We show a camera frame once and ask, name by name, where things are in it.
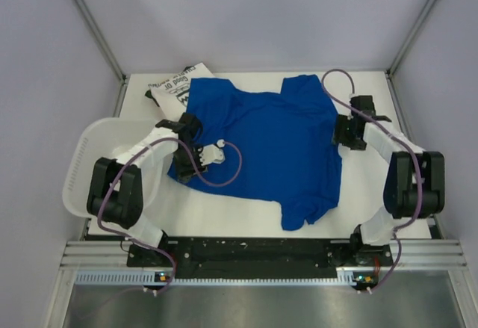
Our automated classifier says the white folded printed t-shirt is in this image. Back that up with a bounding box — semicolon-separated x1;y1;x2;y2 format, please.
145;63;215;121

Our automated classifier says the right aluminium frame post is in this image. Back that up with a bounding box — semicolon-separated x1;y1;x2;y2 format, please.
385;0;440;78

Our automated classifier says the aluminium frame post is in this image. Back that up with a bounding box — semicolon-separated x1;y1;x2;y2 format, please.
72;0;126;83
385;0;440;78

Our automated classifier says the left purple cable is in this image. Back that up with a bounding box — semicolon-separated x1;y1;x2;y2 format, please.
96;139;243;295

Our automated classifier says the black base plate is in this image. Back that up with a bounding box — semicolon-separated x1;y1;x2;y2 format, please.
126;235;378;279

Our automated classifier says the aluminium front rail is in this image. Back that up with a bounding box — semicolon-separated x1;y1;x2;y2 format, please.
60;239;468;270

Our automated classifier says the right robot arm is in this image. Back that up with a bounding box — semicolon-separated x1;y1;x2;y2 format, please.
332;96;445;265

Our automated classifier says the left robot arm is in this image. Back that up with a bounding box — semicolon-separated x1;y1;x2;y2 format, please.
87;113;206;266

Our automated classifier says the purple cable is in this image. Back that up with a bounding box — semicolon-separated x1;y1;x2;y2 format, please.
96;139;243;295
320;68;426;295

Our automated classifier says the white plastic basket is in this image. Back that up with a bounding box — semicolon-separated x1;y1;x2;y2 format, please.
62;118;179;218

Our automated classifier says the left aluminium frame post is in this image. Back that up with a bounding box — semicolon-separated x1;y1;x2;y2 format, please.
72;0;126;83

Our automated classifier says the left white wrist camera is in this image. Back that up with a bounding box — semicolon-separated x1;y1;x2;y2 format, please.
199;139;226;167

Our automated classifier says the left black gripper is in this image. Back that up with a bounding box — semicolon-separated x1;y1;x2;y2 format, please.
173;145;208;183

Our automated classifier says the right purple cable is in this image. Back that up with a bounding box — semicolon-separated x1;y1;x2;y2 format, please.
320;68;426;295

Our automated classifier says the blue t-shirt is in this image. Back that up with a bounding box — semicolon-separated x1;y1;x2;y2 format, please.
186;75;342;231

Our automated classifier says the grey slotted cable duct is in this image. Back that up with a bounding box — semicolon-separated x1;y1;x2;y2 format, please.
75;270;373;288

